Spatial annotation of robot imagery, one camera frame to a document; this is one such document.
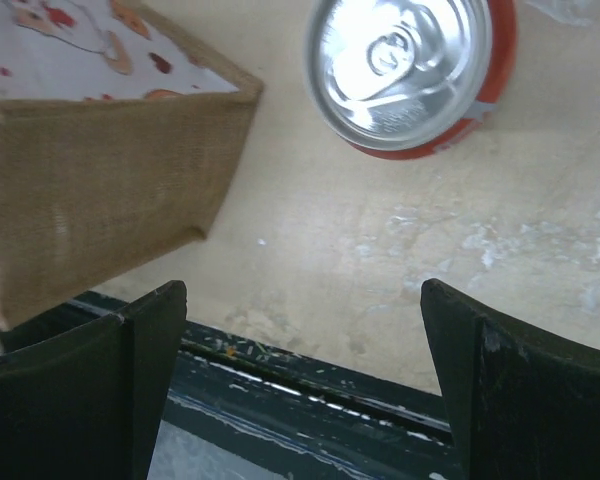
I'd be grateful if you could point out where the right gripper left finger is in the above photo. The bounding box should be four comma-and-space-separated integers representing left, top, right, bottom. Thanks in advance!
0, 281, 187, 479

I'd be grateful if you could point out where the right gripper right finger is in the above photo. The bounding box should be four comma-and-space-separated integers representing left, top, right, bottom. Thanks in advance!
420, 279, 600, 479

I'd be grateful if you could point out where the patterned canvas tote bag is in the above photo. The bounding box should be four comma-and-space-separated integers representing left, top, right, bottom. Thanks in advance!
0, 1, 263, 330

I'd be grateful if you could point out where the red soda can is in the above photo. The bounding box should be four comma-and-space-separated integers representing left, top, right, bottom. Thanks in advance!
304, 0, 518, 160

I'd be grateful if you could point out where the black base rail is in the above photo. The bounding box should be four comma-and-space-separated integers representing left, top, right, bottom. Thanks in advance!
6, 293, 462, 479

